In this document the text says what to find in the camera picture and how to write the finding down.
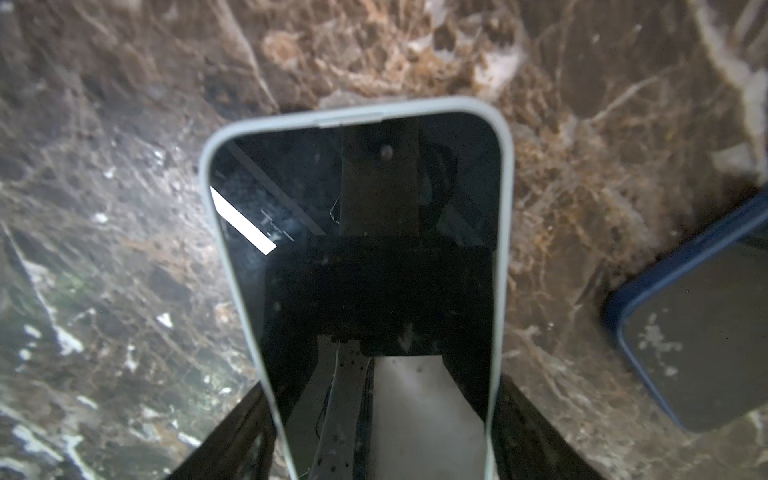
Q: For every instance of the light blue phone case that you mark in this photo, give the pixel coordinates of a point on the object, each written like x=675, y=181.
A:
x=507, y=240

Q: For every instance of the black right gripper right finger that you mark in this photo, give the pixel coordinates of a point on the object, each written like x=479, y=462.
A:
x=527, y=446

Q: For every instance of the blue-edged smartphone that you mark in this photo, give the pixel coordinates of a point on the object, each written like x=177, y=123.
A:
x=693, y=325

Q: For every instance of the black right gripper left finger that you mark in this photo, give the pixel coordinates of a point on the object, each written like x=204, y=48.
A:
x=240, y=447

